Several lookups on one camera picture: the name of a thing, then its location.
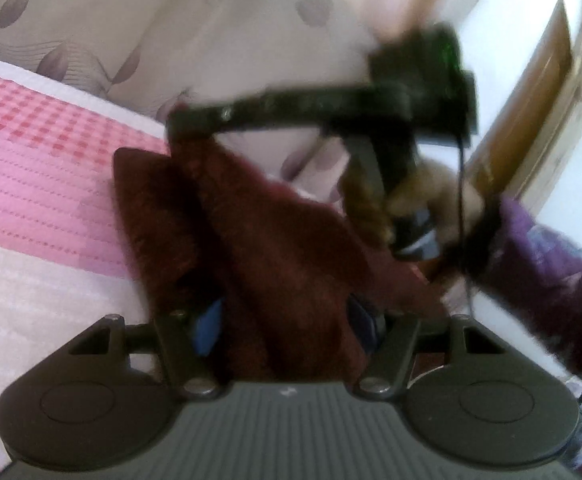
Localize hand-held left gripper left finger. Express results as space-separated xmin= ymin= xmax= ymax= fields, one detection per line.
xmin=68 ymin=299 xmax=224 ymax=402

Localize leaf print beige curtain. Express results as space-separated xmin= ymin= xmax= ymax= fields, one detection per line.
xmin=0 ymin=0 xmax=504 ymax=201

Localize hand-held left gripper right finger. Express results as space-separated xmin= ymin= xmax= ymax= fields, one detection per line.
xmin=346 ymin=294 xmax=498 ymax=402

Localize pink and white bed cover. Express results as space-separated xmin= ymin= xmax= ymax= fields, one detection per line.
xmin=0 ymin=52 xmax=297 ymax=466

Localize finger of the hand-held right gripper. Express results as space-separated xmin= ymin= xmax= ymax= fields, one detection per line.
xmin=163 ymin=84 xmax=378 ymax=142

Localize person's purple sleeved right forearm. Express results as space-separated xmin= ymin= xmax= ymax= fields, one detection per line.
xmin=463 ymin=194 xmax=582 ymax=378

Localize brown wooden door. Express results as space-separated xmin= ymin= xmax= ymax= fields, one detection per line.
xmin=463 ymin=0 xmax=582 ymax=211

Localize maroon fleece pants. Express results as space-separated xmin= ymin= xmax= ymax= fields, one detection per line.
xmin=112 ymin=105 xmax=449 ymax=386

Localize person's right hand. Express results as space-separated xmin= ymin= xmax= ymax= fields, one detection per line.
xmin=340 ymin=157 xmax=489 ymax=273

